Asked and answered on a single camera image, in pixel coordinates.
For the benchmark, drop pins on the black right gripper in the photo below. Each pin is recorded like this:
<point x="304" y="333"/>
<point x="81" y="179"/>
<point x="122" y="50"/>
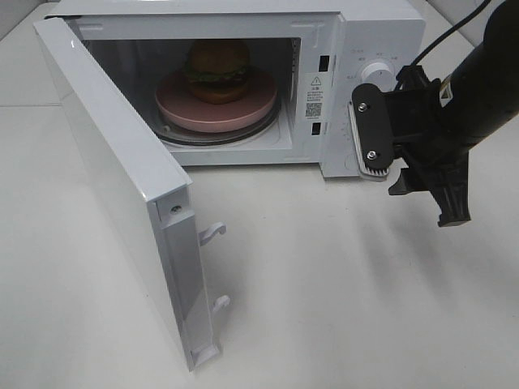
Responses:
<point x="430" y="148"/>

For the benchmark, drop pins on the round white door button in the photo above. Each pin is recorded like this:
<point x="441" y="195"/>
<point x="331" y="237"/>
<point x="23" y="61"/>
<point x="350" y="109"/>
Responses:
<point x="351" y="164"/>

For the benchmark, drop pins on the burger with lettuce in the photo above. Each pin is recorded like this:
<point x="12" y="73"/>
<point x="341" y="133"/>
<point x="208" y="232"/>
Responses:
<point x="217" y="70"/>

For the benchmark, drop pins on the pink round plate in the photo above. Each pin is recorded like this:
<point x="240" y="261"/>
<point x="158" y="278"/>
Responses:
<point x="180" y="106"/>

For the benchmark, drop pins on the white microwave door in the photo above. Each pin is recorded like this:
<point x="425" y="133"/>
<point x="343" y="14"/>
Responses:
<point x="142" y="188"/>

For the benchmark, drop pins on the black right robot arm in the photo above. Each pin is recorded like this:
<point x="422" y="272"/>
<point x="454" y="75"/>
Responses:
<point x="481" y="94"/>

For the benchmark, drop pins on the upper white power knob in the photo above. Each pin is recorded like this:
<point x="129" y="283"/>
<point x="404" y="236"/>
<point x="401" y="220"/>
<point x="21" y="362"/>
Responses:
<point x="380" y="74"/>

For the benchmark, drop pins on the glass microwave turntable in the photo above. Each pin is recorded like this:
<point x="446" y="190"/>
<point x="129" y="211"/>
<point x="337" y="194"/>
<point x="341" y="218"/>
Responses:
<point x="167" y="131"/>

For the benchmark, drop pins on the white microwave oven body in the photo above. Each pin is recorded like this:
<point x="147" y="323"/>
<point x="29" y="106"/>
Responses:
<point x="314" y="50"/>

